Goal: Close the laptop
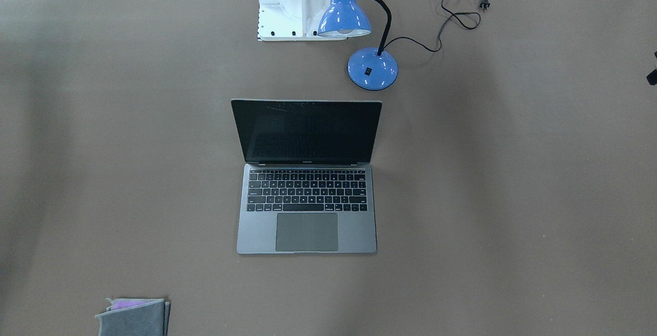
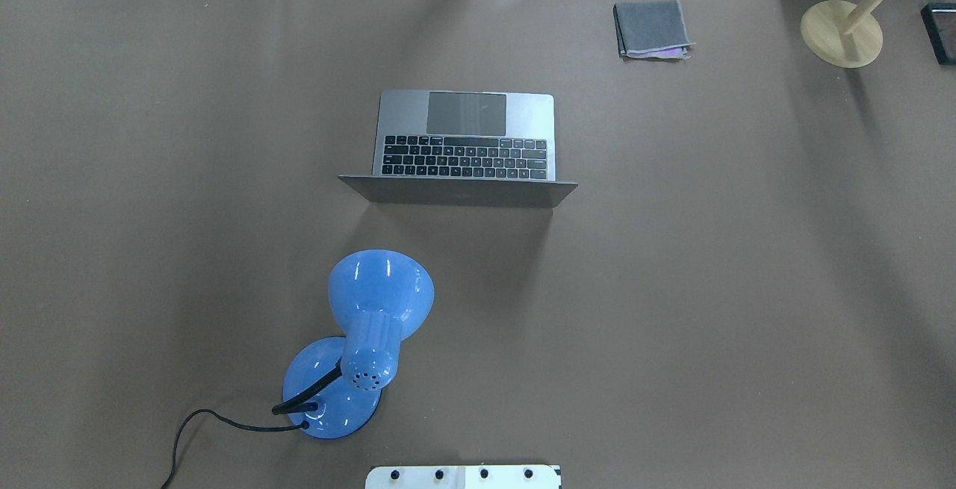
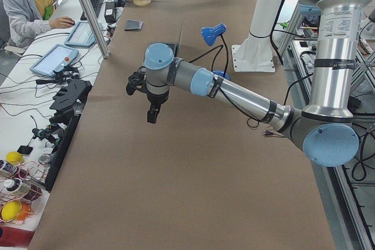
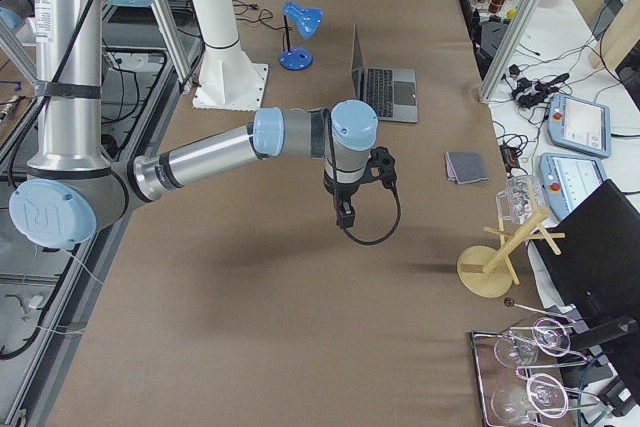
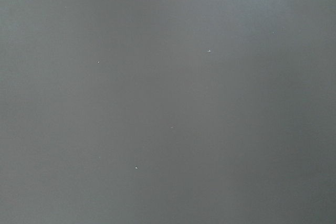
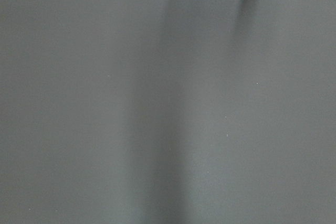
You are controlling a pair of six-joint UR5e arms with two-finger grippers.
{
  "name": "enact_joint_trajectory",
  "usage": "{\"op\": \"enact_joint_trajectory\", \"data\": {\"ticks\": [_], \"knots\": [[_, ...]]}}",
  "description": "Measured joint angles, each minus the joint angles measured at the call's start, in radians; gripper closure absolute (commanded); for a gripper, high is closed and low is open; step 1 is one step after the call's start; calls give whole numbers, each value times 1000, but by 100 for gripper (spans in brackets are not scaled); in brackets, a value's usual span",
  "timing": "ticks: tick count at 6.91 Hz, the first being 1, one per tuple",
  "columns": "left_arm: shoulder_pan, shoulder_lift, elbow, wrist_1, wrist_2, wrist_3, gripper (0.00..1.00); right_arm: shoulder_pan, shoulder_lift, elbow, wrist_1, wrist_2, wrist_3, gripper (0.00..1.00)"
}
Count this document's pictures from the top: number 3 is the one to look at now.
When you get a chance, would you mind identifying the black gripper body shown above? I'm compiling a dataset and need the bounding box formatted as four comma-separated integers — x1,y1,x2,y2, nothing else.
146,91,169,111

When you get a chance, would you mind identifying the grey laptop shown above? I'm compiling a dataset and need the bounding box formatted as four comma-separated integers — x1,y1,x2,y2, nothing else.
147,42,179,57

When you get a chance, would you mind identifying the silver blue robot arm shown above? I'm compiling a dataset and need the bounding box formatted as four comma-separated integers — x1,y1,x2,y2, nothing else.
144,0,372,167

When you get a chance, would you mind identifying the grey folded cloth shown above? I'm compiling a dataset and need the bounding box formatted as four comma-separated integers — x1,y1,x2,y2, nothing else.
124,19,144,31

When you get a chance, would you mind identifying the black dish rack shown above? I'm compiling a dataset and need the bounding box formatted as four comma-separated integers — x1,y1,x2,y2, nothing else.
45,79,92,192

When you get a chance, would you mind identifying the blue desk lamp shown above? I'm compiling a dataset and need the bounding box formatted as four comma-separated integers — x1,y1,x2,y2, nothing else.
201,23,230,80

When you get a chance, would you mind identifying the black power adapter box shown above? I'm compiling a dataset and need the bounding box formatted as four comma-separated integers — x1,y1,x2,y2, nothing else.
104,1,117,23

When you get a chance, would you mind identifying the teach pendant far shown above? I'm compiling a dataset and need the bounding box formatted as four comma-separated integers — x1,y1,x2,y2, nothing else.
64,21,96,48

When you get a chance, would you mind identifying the teach pendant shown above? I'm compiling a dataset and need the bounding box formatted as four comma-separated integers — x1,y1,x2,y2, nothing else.
64,21,96,48
29,44,79,77

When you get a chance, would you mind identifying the teach pendant near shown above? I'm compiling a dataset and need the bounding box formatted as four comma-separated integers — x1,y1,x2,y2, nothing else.
29,44,79,77

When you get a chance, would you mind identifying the black keyboard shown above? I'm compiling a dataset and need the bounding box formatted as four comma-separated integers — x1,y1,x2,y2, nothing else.
90,0,103,17

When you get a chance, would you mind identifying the seated person grey hoodie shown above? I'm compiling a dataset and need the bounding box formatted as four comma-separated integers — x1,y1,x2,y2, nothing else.
3,0,74,48

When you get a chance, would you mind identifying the yellow ball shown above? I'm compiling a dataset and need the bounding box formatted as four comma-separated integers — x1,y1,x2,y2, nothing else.
1,201,22,221

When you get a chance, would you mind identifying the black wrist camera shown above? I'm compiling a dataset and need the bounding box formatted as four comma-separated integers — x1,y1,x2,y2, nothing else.
125,66,147,95

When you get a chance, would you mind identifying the copper wire basket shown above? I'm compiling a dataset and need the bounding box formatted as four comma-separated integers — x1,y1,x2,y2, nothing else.
1,160,47,226

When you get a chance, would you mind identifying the aluminium frame post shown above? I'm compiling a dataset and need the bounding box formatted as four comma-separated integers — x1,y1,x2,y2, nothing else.
79,0,110,59

